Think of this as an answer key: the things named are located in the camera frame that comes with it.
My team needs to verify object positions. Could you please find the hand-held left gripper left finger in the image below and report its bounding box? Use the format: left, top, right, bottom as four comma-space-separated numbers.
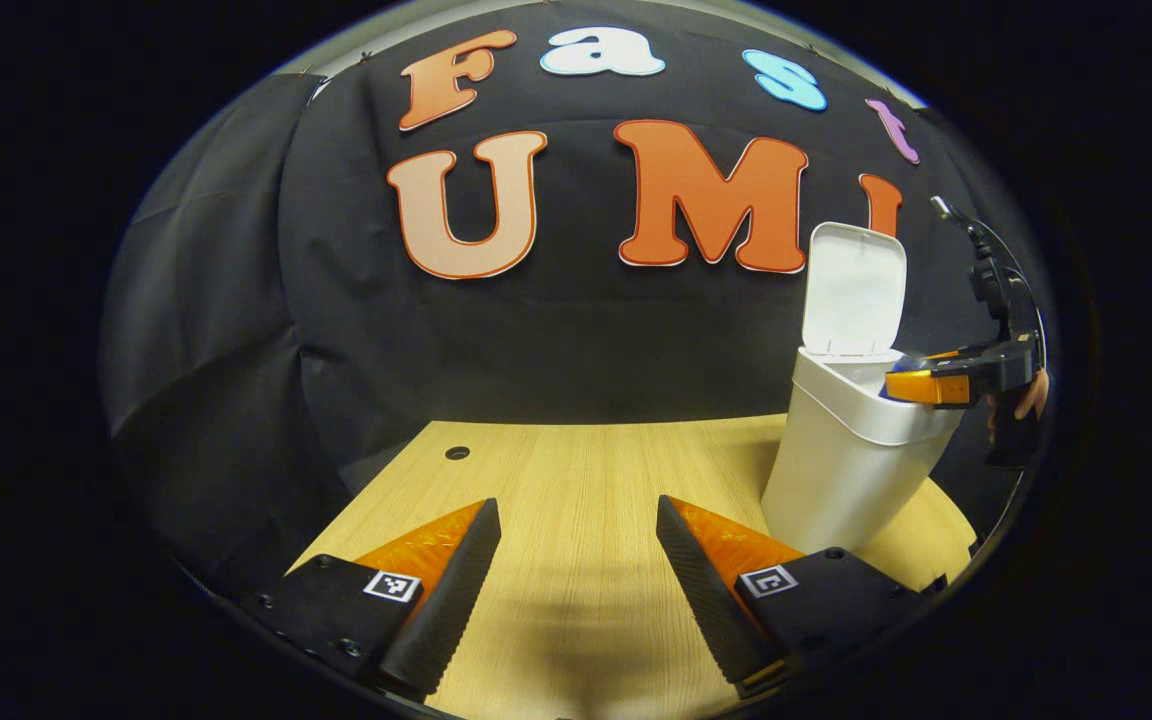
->
241, 497, 503, 701

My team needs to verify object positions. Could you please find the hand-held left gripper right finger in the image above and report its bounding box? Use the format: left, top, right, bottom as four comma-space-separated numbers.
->
656, 495, 947, 701

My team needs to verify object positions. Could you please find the white desktop garbage bin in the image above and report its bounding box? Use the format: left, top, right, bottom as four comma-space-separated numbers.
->
761, 222, 967, 556

